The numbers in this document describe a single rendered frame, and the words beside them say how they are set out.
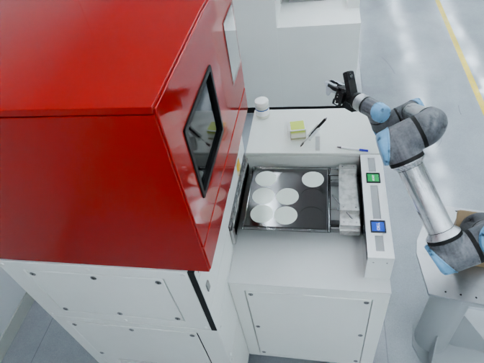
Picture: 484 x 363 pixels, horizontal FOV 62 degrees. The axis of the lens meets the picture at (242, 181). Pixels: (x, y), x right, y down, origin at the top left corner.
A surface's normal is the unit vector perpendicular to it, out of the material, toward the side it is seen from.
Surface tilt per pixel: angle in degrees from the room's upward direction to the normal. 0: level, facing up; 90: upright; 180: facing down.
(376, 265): 90
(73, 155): 90
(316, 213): 0
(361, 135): 0
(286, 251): 0
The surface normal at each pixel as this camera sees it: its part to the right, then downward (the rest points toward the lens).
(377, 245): -0.13, -0.69
